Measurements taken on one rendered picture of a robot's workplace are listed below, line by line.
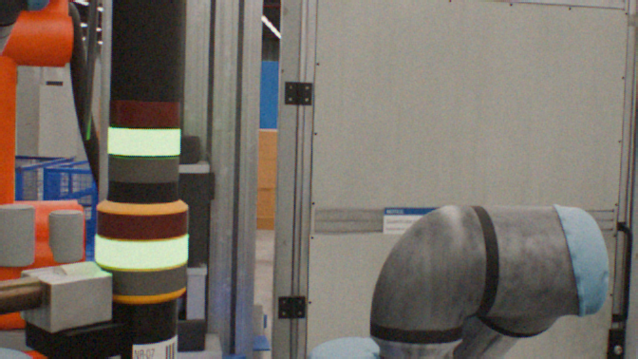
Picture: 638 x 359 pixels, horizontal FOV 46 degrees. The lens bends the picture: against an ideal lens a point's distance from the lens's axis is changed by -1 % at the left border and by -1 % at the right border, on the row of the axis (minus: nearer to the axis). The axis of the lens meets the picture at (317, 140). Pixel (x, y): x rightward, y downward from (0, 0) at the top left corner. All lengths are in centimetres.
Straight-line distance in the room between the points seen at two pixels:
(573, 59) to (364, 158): 74
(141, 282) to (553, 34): 219
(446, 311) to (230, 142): 56
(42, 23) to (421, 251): 374
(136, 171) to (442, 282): 46
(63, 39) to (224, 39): 318
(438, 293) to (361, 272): 154
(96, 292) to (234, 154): 89
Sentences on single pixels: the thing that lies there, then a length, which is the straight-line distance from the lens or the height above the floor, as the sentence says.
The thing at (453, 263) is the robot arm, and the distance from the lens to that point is 76.
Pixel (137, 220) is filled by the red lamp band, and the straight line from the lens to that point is 36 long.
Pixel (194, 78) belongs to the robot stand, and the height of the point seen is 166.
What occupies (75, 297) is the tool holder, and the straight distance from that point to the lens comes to 35.
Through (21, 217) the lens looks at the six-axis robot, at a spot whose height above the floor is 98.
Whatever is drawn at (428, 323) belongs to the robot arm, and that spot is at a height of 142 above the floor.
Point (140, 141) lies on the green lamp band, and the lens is 36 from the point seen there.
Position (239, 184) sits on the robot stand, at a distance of 122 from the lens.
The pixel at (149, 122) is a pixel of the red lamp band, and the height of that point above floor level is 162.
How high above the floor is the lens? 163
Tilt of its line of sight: 3 degrees down
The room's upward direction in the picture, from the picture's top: 2 degrees clockwise
